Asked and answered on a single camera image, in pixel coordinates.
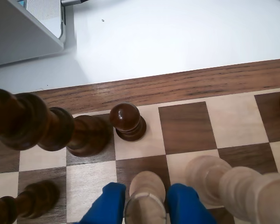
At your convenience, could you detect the dark wooden bishop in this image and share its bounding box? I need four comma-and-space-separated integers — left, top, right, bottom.
0, 180, 61, 224

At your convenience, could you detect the dark wooden king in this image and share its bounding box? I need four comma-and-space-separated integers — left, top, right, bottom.
0, 88, 112, 157

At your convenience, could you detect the grey metal connector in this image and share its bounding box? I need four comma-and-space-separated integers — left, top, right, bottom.
60, 0, 89, 7

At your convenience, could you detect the white device casing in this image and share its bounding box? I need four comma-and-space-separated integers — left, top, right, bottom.
0, 0, 66, 69

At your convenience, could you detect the wooden chessboard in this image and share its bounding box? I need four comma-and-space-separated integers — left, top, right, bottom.
0, 58, 280, 224

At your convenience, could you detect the light wooden rook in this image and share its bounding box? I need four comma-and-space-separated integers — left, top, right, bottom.
124, 170, 167, 224

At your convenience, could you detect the dark wooden pawn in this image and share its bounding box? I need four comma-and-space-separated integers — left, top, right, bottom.
109, 102, 147, 142

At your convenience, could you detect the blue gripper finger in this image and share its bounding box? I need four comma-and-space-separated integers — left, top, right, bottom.
166, 183, 217, 224
78, 182, 127, 224

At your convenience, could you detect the light wooden bishop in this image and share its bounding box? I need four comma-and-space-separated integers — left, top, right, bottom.
184, 155, 280, 224

